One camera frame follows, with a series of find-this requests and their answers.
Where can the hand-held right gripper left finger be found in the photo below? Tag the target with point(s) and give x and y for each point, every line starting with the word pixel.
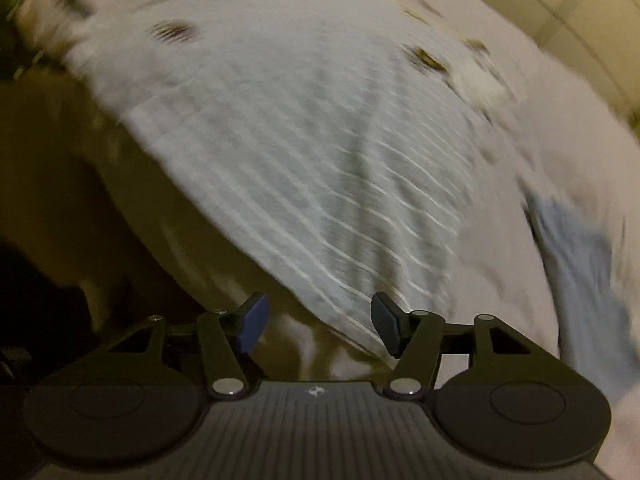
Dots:
pixel 252 322

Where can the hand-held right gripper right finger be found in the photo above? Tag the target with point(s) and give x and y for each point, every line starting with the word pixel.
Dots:
pixel 385 322

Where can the pale striped shirt yellow collar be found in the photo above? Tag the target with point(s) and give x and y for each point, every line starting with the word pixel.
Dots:
pixel 300 160

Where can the plain blue garment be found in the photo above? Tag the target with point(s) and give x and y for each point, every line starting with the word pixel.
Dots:
pixel 585 270

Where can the bed with grey duvet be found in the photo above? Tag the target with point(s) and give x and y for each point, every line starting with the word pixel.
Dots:
pixel 550 110

